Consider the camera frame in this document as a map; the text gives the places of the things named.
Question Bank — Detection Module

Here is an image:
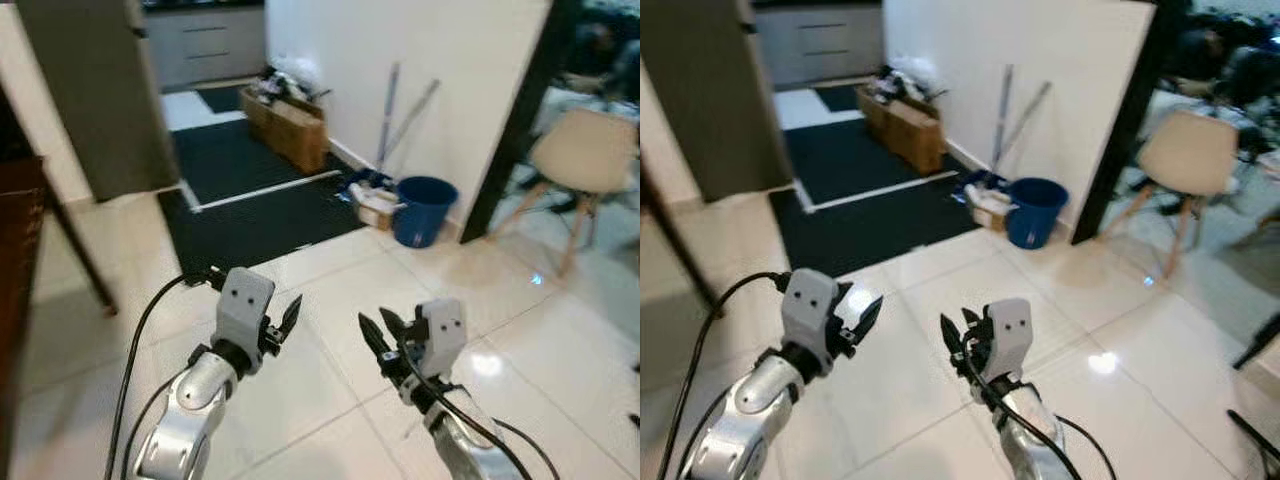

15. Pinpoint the black floor mat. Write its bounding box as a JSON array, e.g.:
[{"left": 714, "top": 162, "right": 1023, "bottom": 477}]
[
  {"left": 768, "top": 84, "right": 983, "bottom": 279},
  {"left": 158, "top": 84, "right": 369, "bottom": 279}
]

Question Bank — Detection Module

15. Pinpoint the blue plastic bucket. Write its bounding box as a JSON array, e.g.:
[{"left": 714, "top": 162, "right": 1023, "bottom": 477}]
[
  {"left": 1004, "top": 177, "right": 1070, "bottom": 251},
  {"left": 392, "top": 176, "right": 460, "bottom": 250}
]

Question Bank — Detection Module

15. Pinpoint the small white carton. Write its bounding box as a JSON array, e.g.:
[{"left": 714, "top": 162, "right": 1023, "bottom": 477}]
[
  {"left": 968, "top": 186, "right": 1019, "bottom": 234},
  {"left": 354, "top": 186, "right": 407, "bottom": 232}
]

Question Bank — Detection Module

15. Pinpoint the brown cardboard box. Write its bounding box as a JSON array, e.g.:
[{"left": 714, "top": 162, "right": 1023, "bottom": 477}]
[
  {"left": 858, "top": 86, "right": 949, "bottom": 177},
  {"left": 240, "top": 86, "right": 332, "bottom": 177}
]

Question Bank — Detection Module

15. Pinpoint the dark brown wooden furniture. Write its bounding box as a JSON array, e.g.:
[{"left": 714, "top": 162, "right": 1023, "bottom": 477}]
[
  {"left": 0, "top": 80, "right": 120, "bottom": 480},
  {"left": 640, "top": 150, "right": 725, "bottom": 321}
]

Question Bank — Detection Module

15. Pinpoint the dark grey door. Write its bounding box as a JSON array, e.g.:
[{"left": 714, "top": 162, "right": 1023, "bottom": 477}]
[
  {"left": 640, "top": 0, "right": 795, "bottom": 204},
  {"left": 14, "top": 0, "right": 182, "bottom": 204}
]

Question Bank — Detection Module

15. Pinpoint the grey drawer cabinet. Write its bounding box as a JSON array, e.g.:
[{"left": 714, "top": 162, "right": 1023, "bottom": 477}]
[
  {"left": 752, "top": 3, "right": 887, "bottom": 91},
  {"left": 140, "top": 3, "right": 269, "bottom": 93}
]

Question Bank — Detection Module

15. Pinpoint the beige chair with wooden legs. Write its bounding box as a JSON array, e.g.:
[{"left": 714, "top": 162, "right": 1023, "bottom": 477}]
[
  {"left": 488, "top": 107, "right": 641, "bottom": 278},
  {"left": 1098, "top": 108, "right": 1243, "bottom": 281}
]

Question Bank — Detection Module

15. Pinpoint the black metal leg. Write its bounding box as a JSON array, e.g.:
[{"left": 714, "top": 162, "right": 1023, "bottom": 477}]
[{"left": 1230, "top": 312, "right": 1280, "bottom": 373}]

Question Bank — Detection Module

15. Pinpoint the person in dark clothes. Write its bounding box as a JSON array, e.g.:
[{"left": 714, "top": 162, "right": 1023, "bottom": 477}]
[
  {"left": 1170, "top": 12, "right": 1280, "bottom": 116},
  {"left": 562, "top": 18, "right": 641, "bottom": 106}
]

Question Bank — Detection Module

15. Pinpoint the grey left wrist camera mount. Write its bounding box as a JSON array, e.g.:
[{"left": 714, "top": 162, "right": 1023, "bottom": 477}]
[
  {"left": 214, "top": 267, "right": 277, "bottom": 377},
  {"left": 779, "top": 267, "right": 842, "bottom": 377}
]

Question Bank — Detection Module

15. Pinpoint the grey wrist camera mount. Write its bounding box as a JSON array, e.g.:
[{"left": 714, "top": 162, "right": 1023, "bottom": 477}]
[
  {"left": 214, "top": 267, "right": 277, "bottom": 377},
  {"left": 984, "top": 298, "right": 1035, "bottom": 381},
  {"left": 779, "top": 267, "right": 842, "bottom": 377},
  {"left": 414, "top": 298, "right": 469, "bottom": 381}
]

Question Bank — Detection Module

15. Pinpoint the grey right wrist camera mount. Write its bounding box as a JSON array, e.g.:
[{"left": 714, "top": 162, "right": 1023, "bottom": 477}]
[
  {"left": 984, "top": 298, "right": 1035, "bottom": 381},
  {"left": 414, "top": 298, "right": 469, "bottom": 381}
]

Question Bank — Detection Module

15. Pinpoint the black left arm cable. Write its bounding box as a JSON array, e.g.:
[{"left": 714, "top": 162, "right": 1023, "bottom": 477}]
[
  {"left": 104, "top": 266, "right": 229, "bottom": 480},
  {"left": 655, "top": 270, "right": 793, "bottom": 480}
]

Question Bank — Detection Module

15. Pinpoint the grey mop handle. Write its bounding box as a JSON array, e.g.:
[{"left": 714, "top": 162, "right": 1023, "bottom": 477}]
[
  {"left": 374, "top": 62, "right": 402, "bottom": 179},
  {"left": 990, "top": 63, "right": 1016, "bottom": 179},
  {"left": 1000, "top": 80, "right": 1053, "bottom": 171},
  {"left": 380, "top": 78, "right": 442, "bottom": 171}
]

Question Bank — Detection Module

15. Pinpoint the black door frame post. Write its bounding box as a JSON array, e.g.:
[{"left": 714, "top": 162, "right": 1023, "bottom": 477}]
[
  {"left": 1070, "top": 0, "right": 1193, "bottom": 246},
  {"left": 459, "top": 0, "right": 583, "bottom": 245}
]

